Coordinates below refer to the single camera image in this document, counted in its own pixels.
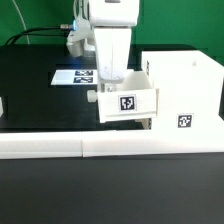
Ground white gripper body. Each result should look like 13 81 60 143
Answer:
94 27 131 83

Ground white drawer cabinet box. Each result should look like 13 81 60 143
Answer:
141 50 224 131

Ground white front drawer with tag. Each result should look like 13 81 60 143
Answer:
141 118 156 130

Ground white sheet with tags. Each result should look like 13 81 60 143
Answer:
51 69 98 85

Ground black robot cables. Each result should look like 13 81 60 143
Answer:
4 23 74 46

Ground white L-shaped obstacle wall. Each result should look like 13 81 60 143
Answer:
0 119 224 159

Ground white thin cable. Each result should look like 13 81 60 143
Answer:
11 0 31 45

